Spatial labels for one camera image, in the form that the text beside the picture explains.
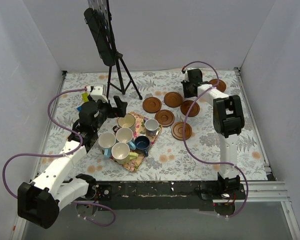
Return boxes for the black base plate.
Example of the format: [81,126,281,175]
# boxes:
[78,181,246,213]

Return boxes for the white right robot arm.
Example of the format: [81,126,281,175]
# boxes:
[181,67,245,199]

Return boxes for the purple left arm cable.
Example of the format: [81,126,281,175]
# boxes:
[2,86,117,227]

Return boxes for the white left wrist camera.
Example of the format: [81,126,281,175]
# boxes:
[87,84,109,103]

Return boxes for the floral table cloth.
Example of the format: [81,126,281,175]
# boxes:
[39,70,267,181]

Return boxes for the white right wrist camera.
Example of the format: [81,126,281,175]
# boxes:
[183,71,189,82]

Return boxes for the dark blue mug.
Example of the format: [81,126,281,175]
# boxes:
[134,135,151,157]

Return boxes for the colourful toy blocks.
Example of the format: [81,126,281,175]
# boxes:
[77,92,89,112]

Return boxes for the brown wooden coaster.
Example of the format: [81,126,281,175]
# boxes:
[171,121,193,141]
[164,92,183,108]
[180,100,200,117]
[142,97,162,114]
[209,78,227,93]
[154,109,175,127]

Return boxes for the black tripod stand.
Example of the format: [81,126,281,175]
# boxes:
[106,52,143,100]

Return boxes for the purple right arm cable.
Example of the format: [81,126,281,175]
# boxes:
[181,60,250,219]

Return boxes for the cream enamel mug dark rim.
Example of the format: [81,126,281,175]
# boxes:
[112,113,137,133]

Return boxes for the small grey patterned cup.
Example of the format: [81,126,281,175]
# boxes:
[144,119,159,137]

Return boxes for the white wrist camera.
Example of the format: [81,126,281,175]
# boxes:
[183,71,189,82]
[87,84,109,103]

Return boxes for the white mug green handle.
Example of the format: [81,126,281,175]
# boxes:
[111,142,139,165]

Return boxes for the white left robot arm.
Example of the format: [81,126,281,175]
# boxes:
[17,96,128,229]

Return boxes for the white mug blue handle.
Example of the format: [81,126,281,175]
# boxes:
[115,127,136,150]

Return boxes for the floral serving tray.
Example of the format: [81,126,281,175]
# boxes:
[97,110,163,173]

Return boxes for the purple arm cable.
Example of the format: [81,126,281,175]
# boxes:
[181,60,250,219]
[2,86,117,227]

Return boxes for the white mug light blue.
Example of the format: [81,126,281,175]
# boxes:
[98,132,117,158]

